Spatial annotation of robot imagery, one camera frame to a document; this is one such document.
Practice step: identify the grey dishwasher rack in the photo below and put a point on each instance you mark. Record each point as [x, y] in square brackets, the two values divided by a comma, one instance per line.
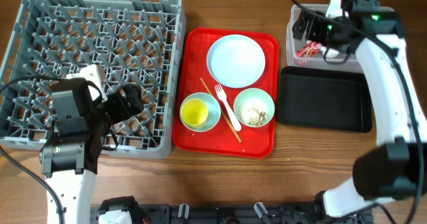
[132, 41]

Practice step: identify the clear plastic bin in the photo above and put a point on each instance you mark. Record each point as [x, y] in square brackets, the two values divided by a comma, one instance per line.
[316, 62]

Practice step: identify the green bowl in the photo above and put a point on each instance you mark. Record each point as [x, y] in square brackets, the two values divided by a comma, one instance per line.
[255, 93]

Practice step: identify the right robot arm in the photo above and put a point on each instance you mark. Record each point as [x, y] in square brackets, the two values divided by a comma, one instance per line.
[396, 168]

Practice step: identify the white plastic fork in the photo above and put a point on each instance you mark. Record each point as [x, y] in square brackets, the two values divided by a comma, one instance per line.
[223, 97]

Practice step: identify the red snack wrapper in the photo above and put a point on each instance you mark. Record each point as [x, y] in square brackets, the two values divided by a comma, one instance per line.
[309, 50]

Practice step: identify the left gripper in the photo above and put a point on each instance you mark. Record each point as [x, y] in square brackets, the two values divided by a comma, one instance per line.
[124, 112]

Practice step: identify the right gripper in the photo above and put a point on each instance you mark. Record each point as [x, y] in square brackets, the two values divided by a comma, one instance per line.
[300, 24]

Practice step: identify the light blue bowl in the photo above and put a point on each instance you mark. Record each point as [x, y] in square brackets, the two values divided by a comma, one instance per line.
[214, 111]

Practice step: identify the yellow plastic cup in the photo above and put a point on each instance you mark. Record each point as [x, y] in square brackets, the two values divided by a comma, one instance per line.
[194, 113]

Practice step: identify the white tissue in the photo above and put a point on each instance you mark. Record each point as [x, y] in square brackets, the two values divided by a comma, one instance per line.
[329, 53]

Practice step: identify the rice food scraps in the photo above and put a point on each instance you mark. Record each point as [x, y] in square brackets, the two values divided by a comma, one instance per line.
[253, 112]

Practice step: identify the light blue plate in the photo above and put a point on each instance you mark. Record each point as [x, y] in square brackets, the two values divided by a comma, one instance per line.
[236, 61]

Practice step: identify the black plastic tray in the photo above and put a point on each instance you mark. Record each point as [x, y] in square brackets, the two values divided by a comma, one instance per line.
[324, 99]

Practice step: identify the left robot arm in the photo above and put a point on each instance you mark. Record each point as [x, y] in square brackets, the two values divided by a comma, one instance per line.
[69, 156]

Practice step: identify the red plastic tray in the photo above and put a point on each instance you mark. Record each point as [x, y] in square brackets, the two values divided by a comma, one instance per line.
[250, 142]

